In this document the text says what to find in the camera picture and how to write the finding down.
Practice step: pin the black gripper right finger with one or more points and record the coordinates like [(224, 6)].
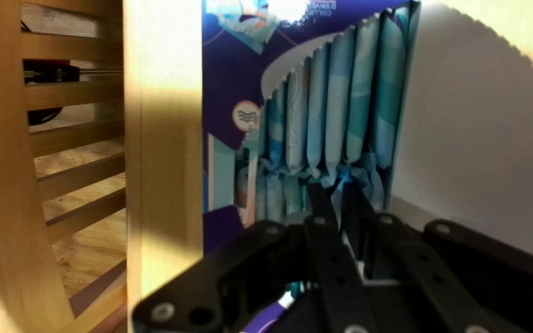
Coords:
[(414, 278)]

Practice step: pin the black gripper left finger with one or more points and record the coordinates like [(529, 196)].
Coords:
[(333, 270)]

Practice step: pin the teal packet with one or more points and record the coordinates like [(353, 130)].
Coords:
[(392, 80), (316, 111), (364, 85), (274, 130), (296, 117), (340, 104)]

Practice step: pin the purple packet box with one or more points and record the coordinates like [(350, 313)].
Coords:
[(229, 74)]

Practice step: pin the wooden slatted rack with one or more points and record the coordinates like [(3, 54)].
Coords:
[(0, 185)]

